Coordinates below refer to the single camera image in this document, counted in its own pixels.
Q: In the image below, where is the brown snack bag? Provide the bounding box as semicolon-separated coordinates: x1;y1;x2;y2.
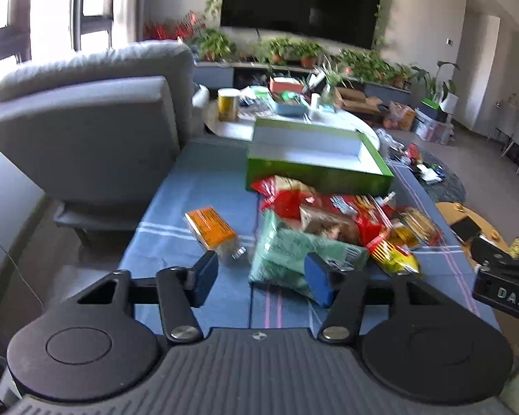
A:
300;203;360;245

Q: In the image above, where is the red yellow crayfish snack bag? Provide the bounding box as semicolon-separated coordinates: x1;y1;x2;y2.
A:
366;235;421;275

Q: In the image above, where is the light green snack bag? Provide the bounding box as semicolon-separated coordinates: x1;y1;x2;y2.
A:
248;210;369;299

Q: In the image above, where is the orange cracker pack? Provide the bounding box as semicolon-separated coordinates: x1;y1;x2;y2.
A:
184;207;246;259

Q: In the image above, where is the red noodle snack pack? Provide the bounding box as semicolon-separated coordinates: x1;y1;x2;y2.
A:
329;192;397;246

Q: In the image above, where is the yellow cracker sandwich pack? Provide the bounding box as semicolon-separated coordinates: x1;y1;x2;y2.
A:
398;207;441;246

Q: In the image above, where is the large red snack bag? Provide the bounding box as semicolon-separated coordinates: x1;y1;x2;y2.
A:
251;175;322;220

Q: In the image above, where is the yellow round side table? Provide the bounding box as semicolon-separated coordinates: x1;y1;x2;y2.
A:
436;202;508;268

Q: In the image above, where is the dark round marble table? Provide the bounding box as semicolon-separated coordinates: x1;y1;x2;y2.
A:
389;138;468;204

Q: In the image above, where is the green cardboard box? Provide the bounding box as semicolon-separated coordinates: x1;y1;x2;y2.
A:
245;119;394;197

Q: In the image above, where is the clear storage bin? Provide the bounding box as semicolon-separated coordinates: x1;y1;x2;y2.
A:
412;109;454;145

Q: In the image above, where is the white round coffee table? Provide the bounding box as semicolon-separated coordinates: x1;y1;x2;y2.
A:
203;102;381;150

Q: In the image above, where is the grey sofa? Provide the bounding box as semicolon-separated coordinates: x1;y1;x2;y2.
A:
0;40;209;231

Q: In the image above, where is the light blue tray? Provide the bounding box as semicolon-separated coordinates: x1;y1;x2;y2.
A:
270;95;309;117

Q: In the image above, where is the glass vase with plant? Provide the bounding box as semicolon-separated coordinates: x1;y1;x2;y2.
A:
315;56;349;108

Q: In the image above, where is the open cardboard box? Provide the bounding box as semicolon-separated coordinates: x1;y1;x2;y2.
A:
336;87;382;115

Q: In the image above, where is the yellow can with white lid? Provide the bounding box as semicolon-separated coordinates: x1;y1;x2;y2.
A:
217;88;241;122

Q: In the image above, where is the orange red box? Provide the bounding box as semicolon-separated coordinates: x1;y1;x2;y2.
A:
269;77;303;94

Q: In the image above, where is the red flower decoration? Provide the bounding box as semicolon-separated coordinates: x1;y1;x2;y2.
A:
143;11;206;42

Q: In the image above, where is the black wall television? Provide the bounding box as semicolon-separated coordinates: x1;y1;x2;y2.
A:
220;0;380;49

